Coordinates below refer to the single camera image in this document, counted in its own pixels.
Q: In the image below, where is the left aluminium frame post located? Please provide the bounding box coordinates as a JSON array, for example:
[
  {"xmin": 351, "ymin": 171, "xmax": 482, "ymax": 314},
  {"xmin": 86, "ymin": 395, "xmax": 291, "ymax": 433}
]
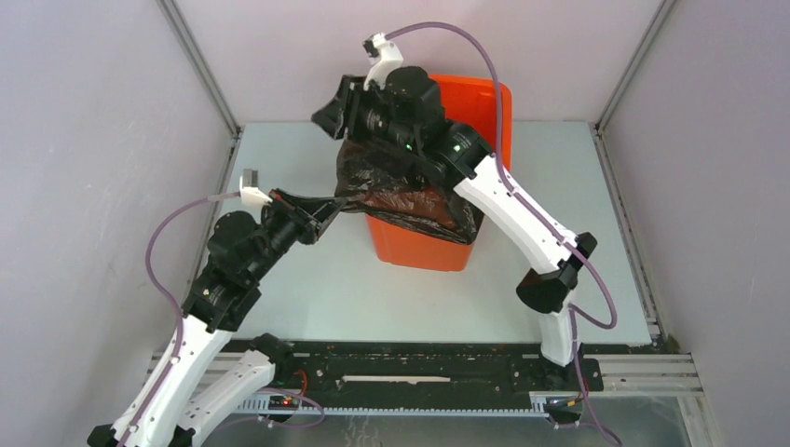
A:
[{"xmin": 157, "ymin": 0, "xmax": 241, "ymax": 139}]

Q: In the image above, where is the right aluminium frame post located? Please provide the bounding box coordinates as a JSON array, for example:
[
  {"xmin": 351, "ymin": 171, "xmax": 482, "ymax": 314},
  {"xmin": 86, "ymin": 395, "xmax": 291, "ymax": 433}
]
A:
[{"xmin": 594, "ymin": 0, "xmax": 678, "ymax": 134}]

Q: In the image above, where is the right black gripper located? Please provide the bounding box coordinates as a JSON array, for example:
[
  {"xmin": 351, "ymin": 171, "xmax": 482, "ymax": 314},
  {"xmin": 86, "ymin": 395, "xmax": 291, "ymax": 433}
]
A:
[{"xmin": 312, "ymin": 75, "xmax": 421, "ymax": 155}]

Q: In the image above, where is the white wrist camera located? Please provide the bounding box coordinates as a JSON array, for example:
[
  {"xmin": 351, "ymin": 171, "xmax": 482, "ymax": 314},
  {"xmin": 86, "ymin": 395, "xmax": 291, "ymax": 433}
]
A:
[
  {"xmin": 362, "ymin": 33, "xmax": 403, "ymax": 90},
  {"xmin": 238, "ymin": 168, "xmax": 273, "ymax": 209}
]

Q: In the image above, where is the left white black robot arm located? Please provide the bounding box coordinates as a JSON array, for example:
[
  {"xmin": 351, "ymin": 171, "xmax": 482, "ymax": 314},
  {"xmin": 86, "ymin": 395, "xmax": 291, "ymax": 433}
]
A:
[{"xmin": 87, "ymin": 186, "xmax": 347, "ymax": 446}]

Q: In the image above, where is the orange plastic trash bin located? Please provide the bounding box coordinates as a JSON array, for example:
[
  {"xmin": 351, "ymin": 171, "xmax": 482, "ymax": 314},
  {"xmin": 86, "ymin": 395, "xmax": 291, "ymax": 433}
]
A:
[{"xmin": 367, "ymin": 74, "xmax": 526, "ymax": 272}]

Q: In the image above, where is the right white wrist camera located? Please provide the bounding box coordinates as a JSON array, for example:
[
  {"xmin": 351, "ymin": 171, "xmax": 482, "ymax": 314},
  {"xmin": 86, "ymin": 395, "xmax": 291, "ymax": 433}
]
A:
[{"xmin": 362, "ymin": 33, "xmax": 403, "ymax": 90}]

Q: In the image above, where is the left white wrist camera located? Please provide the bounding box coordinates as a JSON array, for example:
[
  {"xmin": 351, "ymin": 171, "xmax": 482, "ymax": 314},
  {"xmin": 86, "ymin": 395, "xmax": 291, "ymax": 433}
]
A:
[{"xmin": 238, "ymin": 168, "xmax": 273, "ymax": 209}]

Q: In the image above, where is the white slotted cable duct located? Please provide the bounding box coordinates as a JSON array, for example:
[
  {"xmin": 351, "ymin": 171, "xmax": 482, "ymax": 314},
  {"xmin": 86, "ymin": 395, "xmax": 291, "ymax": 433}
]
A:
[{"xmin": 232, "ymin": 394, "xmax": 584, "ymax": 417}]

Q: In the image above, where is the black plastic trash bag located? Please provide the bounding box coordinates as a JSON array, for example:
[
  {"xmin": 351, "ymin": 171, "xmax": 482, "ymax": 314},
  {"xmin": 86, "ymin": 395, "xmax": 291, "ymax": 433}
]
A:
[{"xmin": 334, "ymin": 140, "xmax": 483, "ymax": 245}]

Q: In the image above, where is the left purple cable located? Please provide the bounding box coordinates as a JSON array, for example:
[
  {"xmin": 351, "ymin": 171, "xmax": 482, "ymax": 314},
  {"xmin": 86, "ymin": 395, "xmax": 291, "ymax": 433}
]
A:
[{"xmin": 116, "ymin": 192, "xmax": 326, "ymax": 447}]

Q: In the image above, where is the aluminium frame post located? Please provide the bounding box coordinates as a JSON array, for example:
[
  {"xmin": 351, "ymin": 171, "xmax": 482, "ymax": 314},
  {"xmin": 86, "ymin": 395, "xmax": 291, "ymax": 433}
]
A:
[
  {"xmin": 157, "ymin": 0, "xmax": 241, "ymax": 139},
  {"xmin": 594, "ymin": 0, "xmax": 678, "ymax": 134}
]

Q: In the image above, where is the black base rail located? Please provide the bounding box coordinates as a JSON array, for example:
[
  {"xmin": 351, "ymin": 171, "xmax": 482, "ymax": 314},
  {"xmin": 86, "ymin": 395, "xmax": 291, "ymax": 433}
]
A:
[{"xmin": 246, "ymin": 337, "xmax": 606, "ymax": 413}]

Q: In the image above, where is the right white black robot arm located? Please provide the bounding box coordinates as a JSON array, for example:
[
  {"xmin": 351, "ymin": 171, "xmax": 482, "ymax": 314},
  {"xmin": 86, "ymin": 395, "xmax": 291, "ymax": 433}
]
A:
[{"xmin": 311, "ymin": 66, "xmax": 597, "ymax": 389}]

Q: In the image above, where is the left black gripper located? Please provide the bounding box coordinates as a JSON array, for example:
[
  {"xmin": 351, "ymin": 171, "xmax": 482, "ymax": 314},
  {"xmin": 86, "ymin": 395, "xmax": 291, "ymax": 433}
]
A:
[{"xmin": 247, "ymin": 187, "xmax": 347, "ymax": 282}]

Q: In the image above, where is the small circuit board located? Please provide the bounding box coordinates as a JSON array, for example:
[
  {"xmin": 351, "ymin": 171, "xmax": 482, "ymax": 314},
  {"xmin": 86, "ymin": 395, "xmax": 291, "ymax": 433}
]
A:
[{"xmin": 267, "ymin": 396, "xmax": 300, "ymax": 411}]

